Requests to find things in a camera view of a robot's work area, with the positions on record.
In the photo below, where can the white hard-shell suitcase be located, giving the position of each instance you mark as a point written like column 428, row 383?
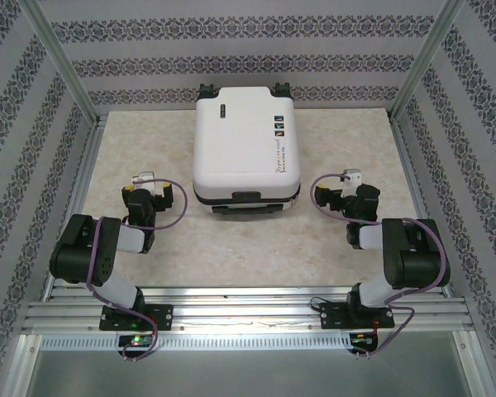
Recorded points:
column 239, row 144

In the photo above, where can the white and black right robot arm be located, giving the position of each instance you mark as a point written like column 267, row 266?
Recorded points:
column 372, row 291

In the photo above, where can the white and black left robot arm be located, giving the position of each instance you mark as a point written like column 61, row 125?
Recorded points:
column 115, row 289

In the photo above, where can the small circuit board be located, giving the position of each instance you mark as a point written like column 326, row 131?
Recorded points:
column 136, row 341
column 361, row 340

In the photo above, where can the grey metal panel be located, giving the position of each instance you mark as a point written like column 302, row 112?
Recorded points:
column 248, row 376

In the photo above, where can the aluminium side rail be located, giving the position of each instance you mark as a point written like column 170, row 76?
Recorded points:
column 75, row 198

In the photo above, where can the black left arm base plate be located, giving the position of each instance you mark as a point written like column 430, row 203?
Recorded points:
column 165, row 316

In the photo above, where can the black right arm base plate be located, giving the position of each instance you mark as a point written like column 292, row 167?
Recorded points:
column 335, row 316

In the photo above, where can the aluminium cross rail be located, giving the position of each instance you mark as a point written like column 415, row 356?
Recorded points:
column 252, row 310

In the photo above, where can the aluminium frame post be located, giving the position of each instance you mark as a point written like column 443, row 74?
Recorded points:
column 62, row 62
column 427, row 62

